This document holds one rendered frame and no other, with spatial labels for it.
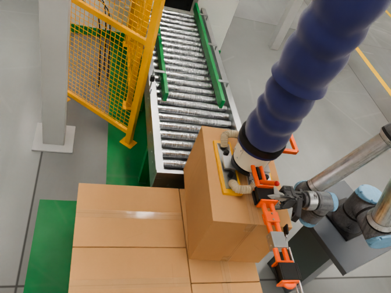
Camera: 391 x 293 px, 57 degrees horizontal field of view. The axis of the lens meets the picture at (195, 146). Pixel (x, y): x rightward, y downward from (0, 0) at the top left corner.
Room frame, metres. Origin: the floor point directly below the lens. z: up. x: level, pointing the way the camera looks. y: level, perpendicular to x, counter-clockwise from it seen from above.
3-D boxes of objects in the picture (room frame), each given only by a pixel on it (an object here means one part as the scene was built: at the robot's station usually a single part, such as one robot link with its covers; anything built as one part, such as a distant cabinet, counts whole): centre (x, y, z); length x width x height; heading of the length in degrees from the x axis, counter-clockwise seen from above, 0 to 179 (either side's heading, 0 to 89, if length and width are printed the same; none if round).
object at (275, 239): (0.89, -0.46, 1.12); 0.07 x 0.07 x 0.04; 23
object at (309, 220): (1.22, -0.66, 1.01); 0.12 x 0.09 x 0.12; 20
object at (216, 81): (3.06, 0.23, 0.60); 1.60 x 0.11 x 0.09; 24
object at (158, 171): (1.56, -0.16, 0.58); 0.70 x 0.03 x 0.06; 114
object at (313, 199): (1.18, -0.58, 1.13); 0.09 x 0.05 x 0.10; 25
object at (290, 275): (0.77, -0.51, 1.12); 0.08 x 0.07 x 0.05; 23
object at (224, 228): (1.30, -0.28, 0.81); 0.60 x 0.40 x 0.40; 21
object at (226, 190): (1.28, -0.19, 1.03); 0.34 x 0.10 x 0.05; 23
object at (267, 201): (1.09, -0.37, 1.13); 0.10 x 0.08 x 0.06; 113
